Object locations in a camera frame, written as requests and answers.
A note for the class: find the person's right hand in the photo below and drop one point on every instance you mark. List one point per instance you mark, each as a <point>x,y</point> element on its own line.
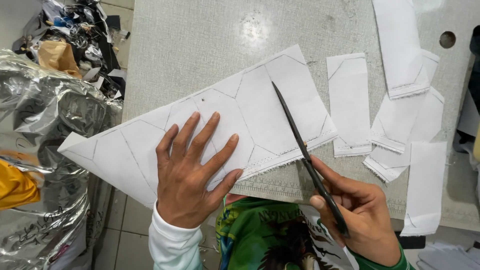
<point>369,221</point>

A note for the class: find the person's left hand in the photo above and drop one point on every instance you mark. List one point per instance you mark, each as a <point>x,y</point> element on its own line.
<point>183,187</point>

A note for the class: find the large white marked fabric sheet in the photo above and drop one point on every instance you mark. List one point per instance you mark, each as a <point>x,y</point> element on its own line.
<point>262,112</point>

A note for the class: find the black scissors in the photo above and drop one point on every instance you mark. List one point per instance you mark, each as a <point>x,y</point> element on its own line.
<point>294,125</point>

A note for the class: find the black flat object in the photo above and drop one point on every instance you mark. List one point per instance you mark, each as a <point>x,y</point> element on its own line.
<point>412,242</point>

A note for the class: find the white frayed fabric piece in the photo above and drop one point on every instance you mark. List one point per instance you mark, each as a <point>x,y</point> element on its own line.
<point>386,165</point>

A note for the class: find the plain white fabric strip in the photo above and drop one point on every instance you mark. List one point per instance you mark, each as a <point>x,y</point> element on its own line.
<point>425,187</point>

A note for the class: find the green printed shirt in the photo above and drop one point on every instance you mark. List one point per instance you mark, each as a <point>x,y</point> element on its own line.
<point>255,232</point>

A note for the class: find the stack of white cloth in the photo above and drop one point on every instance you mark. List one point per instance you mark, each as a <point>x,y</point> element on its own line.
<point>450,257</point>

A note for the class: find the white pointed fabric piece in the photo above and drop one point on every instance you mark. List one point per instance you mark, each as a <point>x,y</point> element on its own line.
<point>420,116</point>

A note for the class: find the white rectangular fabric piece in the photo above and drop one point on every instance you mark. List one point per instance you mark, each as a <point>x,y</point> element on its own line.
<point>348,105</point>

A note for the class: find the crumpled silver foil sheet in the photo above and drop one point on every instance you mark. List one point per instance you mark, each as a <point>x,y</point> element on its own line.
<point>56,112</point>

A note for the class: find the orange cloth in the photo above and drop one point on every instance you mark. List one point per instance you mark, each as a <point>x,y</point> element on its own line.
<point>17,185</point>

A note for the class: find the small white fabric piece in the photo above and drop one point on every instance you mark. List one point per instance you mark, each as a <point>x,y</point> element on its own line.
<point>431,63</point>

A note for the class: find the long white fabric piece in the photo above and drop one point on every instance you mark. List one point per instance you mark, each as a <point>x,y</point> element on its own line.
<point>399,45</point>

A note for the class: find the dark cloth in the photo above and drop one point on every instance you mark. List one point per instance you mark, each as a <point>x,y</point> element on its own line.
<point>475,67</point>

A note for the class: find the heap of fabric scraps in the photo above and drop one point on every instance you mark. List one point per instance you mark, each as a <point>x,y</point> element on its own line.
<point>75,33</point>

